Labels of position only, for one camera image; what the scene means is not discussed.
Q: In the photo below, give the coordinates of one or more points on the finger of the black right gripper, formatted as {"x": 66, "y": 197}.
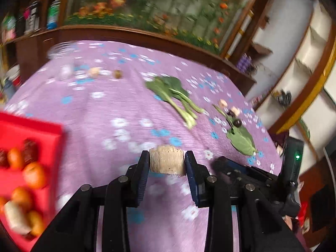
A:
{"x": 230, "y": 171}

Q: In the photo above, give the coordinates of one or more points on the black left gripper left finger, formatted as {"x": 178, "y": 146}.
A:
{"x": 74, "y": 228}

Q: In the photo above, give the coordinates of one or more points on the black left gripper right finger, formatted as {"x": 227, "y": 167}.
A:
{"x": 208, "y": 191}

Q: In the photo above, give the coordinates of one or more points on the orange mandarin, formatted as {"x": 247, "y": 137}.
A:
{"x": 36, "y": 222}
{"x": 22, "y": 197}
{"x": 15, "y": 159}
{"x": 3, "y": 201}
{"x": 35, "y": 176}

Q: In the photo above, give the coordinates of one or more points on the beige sugarcane chunk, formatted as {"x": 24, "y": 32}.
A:
{"x": 16, "y": 218}
{"x": 167, "y": 159}

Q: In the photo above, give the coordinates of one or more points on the large dark red jujube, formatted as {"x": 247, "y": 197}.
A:
{"x": 30, "y": 151}

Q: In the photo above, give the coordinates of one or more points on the large green leaf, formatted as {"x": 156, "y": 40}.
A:
{"x": 239, "y": 137}

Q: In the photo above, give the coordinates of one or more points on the dark plum on leaf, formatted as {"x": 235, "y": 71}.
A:
{"x": 237, "y": 122}

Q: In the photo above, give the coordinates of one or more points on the beige sugarcane piece by leaf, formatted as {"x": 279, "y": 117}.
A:
{"x": 236, "y": 111}

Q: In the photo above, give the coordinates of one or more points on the beige sugarcane piece far right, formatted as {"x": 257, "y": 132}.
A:
{"x": 222, "y": 103}

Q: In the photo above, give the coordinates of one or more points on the red plastic tray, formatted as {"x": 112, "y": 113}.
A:
{"x": 50, "y": 138}

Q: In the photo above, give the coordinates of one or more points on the green bok choy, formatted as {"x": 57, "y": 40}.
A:
{"x": 170, "y": 90}

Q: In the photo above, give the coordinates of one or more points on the purple bottles on cabinet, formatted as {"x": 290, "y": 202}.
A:
{"x": 243, "y": 63}

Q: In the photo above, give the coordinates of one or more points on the purple floral tablecloth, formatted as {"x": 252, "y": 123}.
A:
{"x": 109, "y": 122}

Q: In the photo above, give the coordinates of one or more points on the small green grape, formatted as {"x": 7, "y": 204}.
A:
{"x": 117, "y": 74}

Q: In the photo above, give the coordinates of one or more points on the beige sugarcane piece far left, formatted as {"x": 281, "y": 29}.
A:
{"x": 94, "y": 72}

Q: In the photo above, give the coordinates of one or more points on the clear plastic container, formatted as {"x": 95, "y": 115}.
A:
{"x": 62, "y": 57}

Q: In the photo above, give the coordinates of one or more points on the blue green bottle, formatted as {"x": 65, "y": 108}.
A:
{"x": 53, "y": 13}

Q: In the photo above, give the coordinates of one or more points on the wooden cabinet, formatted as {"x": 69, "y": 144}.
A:
{"x": 25, "y": 39}

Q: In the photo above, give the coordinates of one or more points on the white wall shelf unit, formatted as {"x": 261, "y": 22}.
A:
{"x": 287, "y": 107}

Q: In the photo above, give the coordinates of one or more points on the flower garden wall picture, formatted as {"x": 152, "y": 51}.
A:
{"x": 203, "y": 23}

